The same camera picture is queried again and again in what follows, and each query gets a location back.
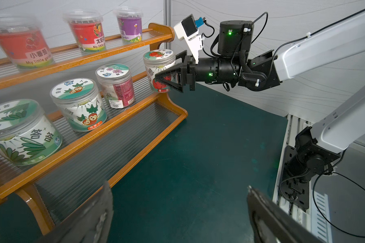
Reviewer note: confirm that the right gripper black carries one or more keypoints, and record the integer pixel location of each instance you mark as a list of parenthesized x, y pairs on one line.
[(211, 71)]

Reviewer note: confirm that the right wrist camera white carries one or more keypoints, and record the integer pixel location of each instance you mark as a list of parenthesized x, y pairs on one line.
[(187, 30)]

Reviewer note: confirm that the small clear red seed container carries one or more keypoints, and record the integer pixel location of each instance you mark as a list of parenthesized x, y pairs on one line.
[(23, 42)]

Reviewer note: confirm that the jar with tomato lid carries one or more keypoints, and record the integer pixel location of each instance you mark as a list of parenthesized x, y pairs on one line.
[(156, 61)]

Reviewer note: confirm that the jar with green tree lid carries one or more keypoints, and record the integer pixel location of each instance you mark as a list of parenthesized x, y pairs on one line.
[(27, 136)]

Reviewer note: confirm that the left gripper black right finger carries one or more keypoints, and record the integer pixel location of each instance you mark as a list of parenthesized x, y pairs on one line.
[(270, 224)]

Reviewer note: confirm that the wooden two-tier shelf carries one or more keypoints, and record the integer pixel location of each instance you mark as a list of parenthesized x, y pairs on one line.
[(98, 143)]

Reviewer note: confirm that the aluminium front rail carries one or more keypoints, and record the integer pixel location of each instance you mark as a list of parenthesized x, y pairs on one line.
[(301, 216)]

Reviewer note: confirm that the jar with purple flower lid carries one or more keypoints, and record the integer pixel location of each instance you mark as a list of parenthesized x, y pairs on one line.
[(117, 85)]

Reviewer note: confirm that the jar with carrot lid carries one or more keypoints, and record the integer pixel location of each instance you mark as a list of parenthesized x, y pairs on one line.
[(80, 102)]

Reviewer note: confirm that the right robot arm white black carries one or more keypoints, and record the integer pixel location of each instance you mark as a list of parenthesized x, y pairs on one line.
[(237, 135)]

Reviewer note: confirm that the white slotted cable duct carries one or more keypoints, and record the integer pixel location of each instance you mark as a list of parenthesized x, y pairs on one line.
[(320, 228)]

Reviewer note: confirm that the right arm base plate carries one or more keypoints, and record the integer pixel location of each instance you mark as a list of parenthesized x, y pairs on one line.
[(294, 186)]

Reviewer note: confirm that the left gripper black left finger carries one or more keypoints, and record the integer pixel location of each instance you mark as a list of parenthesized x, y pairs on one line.
[(89, 223)]

